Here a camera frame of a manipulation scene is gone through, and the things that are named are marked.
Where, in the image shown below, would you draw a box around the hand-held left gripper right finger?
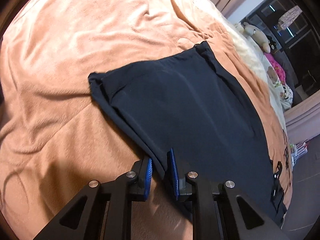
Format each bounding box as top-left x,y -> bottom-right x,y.
167,148 -> 292,240

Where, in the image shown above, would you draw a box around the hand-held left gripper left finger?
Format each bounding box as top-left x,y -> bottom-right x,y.
32,156 -> 153,240

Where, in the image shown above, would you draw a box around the black pants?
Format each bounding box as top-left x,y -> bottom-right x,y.
88,40 -> 287,224

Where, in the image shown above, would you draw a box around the striped box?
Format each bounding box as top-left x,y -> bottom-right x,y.
291,141 -> 309,165

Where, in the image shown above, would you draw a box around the bear print pillow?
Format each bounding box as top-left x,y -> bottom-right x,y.
260,52 -> 294,110

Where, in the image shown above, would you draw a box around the cream quilt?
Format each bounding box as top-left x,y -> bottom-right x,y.
190,0 -> 273,85

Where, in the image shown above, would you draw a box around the orange fleece blanket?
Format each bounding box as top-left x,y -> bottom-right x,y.
0,0 -> 294,240

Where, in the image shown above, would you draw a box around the pink plush toy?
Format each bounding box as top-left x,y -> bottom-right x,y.
265,52 -> 284,80

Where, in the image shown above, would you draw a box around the beige plush bear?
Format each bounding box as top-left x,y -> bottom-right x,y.
241,22 -> 270,52

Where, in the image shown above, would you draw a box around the black and white plush toy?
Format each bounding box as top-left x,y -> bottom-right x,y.
266,36 -> 278,52

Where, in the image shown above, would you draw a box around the dark glass window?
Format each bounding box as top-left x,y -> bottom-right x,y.
246,0 -> 320,100

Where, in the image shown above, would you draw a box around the floral hanging garment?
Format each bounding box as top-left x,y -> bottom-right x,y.
278,5 -> 302,30

